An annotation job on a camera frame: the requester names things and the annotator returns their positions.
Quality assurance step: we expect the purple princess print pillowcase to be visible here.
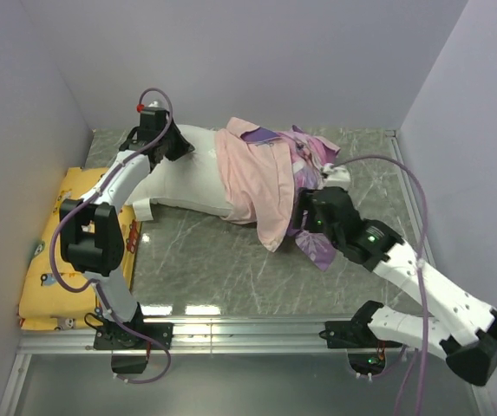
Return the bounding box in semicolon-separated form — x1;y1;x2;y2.
213;116;349;273

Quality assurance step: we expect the white pillow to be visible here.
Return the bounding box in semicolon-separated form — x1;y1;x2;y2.
127;125;233;221

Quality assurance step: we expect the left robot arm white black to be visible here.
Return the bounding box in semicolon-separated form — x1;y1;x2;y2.
49;105;194;348

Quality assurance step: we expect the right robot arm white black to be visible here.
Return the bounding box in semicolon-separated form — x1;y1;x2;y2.
294;187;497;387

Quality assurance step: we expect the yellow car print pillow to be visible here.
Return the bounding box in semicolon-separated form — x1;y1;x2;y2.
16;166;143;333

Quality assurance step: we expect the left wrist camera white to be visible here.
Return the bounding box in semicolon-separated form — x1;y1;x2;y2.
136;101;169;113

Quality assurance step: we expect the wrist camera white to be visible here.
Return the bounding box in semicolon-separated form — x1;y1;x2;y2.
321;164;351;191
136;101;169;113

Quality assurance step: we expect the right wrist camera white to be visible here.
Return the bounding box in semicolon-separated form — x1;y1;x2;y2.
321;164;351;191

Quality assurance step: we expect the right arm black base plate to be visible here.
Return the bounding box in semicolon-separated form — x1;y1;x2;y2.
319;321;402;349

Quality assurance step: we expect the aluminium mounting rail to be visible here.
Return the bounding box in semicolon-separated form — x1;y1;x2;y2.
17;315;477;354

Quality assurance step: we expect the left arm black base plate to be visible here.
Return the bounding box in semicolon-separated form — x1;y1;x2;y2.
93;322;173;350

